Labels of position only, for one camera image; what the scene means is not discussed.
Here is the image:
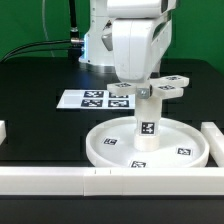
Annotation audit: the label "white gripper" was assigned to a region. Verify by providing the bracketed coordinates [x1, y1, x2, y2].
[112, 17, 172, 99]

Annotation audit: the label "white cross-shaped table base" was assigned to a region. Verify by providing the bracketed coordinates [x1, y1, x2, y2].
[107, 75, 189, 99]

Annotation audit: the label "white round table top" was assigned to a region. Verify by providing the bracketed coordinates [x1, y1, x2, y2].
[86, 116, 209, 168]

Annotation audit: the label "white marker sheet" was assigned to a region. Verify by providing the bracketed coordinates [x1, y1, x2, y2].
[57, 90, 135, 110]

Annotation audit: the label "black cables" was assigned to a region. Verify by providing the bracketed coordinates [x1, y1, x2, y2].
[0, 0, 84, 64]

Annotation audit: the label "white right fence rail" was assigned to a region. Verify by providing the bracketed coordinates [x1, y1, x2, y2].
[201, 122, 224, 168]

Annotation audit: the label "white fence rail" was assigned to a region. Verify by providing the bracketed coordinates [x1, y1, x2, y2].
[0, 167, 224, 196]
[201, 122, 224, 168]
[0, 120, 6, 145]

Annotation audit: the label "white front fence rail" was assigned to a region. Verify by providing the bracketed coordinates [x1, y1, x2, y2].
[0, 167, 224, 196]

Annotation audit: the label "white left fence rail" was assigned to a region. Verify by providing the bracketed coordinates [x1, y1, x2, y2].
[0, 120, 6, 145]

